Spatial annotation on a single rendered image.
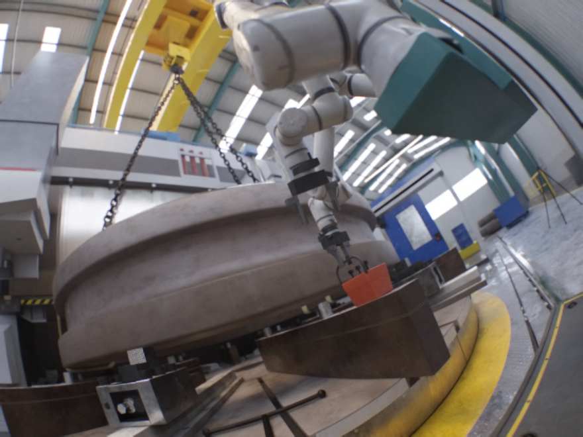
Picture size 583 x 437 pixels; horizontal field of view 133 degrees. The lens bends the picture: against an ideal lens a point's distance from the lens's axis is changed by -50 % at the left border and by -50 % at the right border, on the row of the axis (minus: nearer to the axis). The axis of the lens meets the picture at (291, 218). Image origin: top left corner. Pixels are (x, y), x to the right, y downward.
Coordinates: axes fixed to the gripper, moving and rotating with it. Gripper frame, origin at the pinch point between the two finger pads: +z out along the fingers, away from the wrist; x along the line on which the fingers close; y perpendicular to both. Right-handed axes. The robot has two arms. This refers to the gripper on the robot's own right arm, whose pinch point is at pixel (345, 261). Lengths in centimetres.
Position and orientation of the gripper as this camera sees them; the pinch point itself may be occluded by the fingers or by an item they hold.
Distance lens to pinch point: 112.0
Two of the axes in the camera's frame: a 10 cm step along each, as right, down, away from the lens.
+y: 3.8, -5.1, -7.7
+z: 3.7, 8.5, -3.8
